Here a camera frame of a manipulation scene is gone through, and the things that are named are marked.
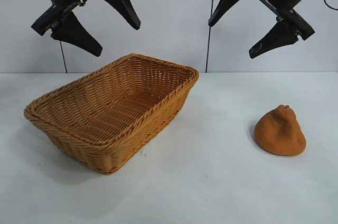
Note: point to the tan woven wicker basket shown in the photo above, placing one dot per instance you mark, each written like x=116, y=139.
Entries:
x=111, y=107

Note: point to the wrinkled pear-shaped orange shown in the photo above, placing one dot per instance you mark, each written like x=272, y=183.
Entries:
x=280, y=134

